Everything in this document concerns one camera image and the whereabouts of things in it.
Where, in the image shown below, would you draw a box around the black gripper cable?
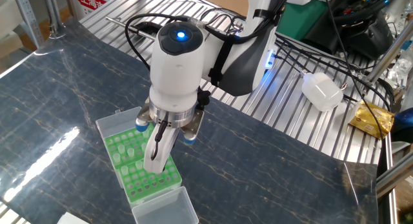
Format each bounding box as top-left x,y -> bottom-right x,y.
150,120 -> 168,162

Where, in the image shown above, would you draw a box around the dark marble pattern mat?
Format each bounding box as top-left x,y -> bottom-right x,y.
0,17 -> 379,224

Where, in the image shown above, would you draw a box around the thin black cable loop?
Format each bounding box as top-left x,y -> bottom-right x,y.
200,7 -> 246,37

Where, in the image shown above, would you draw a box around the thick black cable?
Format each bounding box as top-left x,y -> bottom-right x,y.
272,33 -> 393,112

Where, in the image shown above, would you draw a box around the green cloth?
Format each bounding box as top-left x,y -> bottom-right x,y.
277,0 -> 338,41

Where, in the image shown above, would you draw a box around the white paper sheet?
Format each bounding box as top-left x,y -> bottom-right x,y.
56,212 -> 90,224

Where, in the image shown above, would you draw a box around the grey slotted angle post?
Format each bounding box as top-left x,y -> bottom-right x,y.
12,0 -> 45,49

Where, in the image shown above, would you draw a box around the white plastic bottle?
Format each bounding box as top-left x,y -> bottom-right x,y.
299,70 -> 345,113

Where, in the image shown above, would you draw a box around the black racing wheel controller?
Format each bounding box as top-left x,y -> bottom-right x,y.
334,0 -> 395,61

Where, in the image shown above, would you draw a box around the red white printed box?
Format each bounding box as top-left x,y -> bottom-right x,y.
76,0 -> 123,20

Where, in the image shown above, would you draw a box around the aluminium frame rail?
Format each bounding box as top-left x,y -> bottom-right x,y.
376,152 -> 413,224

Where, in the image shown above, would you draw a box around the translucent tip box green rack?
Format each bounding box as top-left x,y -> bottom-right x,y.
96,106 -> 166,189
119,149 -> 200,224

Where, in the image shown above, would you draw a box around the black velcro strap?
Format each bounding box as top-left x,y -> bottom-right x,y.
253,9 -> 285,20
208,35 -> 235,88

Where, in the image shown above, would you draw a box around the gold foil packet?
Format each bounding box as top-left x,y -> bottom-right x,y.
347,99 -> 396,140

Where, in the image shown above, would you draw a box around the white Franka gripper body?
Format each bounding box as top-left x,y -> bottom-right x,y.
143,123 -> 180,176

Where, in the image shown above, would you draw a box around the dark blue round object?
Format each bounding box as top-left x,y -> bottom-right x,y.
392,107 -> 413,144

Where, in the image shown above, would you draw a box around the aluminium frame post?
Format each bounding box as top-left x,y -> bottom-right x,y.
364,23 -> 413,86

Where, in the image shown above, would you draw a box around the metal rod tool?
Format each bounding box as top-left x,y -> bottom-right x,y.
105,16 -> 156,41

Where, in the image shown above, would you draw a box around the silver wrist camera blue caps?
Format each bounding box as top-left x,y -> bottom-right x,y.
134,97 -> 206,146

